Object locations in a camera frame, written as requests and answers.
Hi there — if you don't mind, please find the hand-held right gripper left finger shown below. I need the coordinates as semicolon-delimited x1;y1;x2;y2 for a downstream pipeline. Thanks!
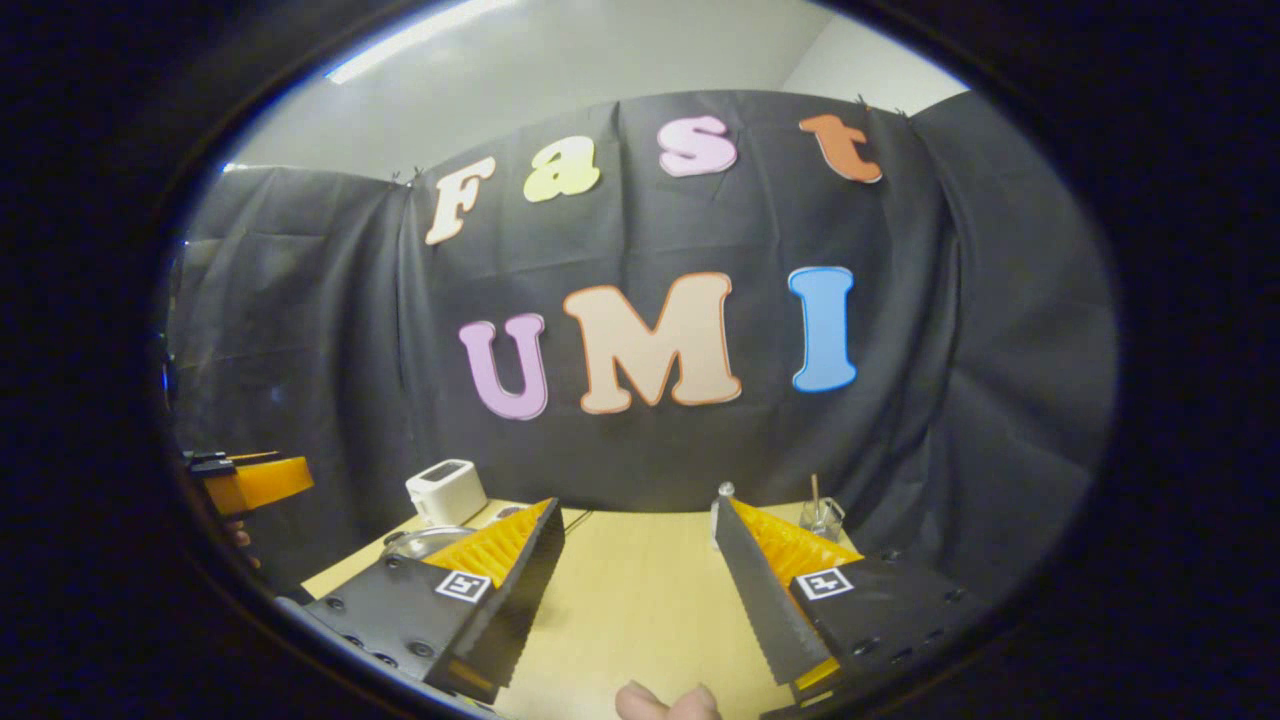
302;497;567;707

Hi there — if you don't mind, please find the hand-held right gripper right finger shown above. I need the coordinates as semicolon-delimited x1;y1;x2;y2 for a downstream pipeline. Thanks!
713;494;988;707

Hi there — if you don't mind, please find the small glass cup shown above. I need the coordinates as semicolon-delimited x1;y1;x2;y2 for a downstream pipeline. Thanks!
800;497;846;541

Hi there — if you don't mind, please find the white toaster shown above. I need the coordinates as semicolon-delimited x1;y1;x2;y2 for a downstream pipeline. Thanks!
405;459;489;527

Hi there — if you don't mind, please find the white plastic bottle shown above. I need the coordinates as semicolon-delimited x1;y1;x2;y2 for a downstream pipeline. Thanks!
710;481;738;551

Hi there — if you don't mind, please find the stainless steel pot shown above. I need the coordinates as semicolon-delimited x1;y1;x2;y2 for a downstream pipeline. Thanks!
380;524;479;563

